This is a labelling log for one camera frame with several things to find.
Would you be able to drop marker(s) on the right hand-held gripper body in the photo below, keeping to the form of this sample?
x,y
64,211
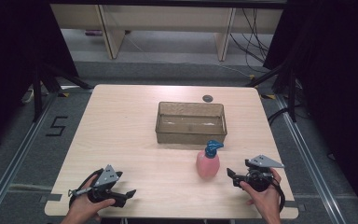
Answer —
x,y
259,175

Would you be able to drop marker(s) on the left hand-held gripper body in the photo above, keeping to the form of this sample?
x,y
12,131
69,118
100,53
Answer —
x,y
105,178

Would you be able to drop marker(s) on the pink bottle with blue pump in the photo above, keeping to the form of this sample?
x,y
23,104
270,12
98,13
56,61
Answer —
x,y
208,163

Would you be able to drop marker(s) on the transparent brown plastic bin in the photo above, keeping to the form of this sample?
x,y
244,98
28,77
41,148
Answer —
x,y
191,124

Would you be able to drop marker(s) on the person's right hand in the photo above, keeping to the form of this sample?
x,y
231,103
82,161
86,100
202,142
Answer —
x,y
264,199

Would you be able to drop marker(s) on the person's left hand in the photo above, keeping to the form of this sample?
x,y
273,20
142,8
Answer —
x,y
82,207

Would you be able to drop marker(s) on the grey round table grommet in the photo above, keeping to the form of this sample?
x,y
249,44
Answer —
x,y
207,98

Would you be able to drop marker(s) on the black metal stand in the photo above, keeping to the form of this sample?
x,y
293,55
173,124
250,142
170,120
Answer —
x,y
38,93
291,93

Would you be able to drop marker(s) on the black curtain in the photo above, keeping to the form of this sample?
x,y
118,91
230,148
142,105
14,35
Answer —
x,y
338,62
9,46

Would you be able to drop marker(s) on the metal floor rail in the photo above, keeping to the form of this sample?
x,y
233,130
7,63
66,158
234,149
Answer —
x,y
310,161
15,161

